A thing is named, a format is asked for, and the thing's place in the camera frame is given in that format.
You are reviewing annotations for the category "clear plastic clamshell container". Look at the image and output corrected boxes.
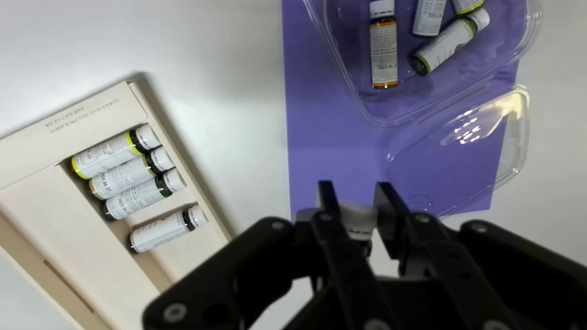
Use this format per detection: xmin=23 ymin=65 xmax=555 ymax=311
xmin=300 ymin=0 xmax=544 ymax=192

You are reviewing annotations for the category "purple paper mat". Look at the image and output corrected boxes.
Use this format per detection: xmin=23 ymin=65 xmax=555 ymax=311
xmin=280 ymin=0 xmax=529 ymax=219

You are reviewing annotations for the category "beige bottle tray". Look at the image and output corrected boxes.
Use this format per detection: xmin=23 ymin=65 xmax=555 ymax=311
xmin=0 ymin=71 xmax=236 ymax=330

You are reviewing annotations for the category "small white-capped labelled bottle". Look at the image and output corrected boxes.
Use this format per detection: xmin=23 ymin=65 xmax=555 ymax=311
xmin=87 ymin=144 xmax=177 ymax=201
xmin=98 ymin=168 xmax=188 ymax=223
xmin=410 ymin=0 xmax=449 ymax=38
xmin=450 ymin=0 xmax=487 ymax=16
xmin=126 ymin=203 xmax=210 ymax=254
xmin=408 ymin=5 xmax=491 ymax=76
xmin=337 ymin=203 xmax=379 ymax=243
xmin=69 ymin=122 xmax=162 ymax=181
xmin=366 ymin=0 xmax=399 ymax=89

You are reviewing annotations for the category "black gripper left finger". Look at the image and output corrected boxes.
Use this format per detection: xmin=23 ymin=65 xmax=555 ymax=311
xmin=142 ymin=179 xmax=392 ymax=330

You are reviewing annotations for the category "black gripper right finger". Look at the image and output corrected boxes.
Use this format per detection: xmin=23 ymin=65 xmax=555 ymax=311
xmin=373 ymin=181 xmax=587 ymax=330

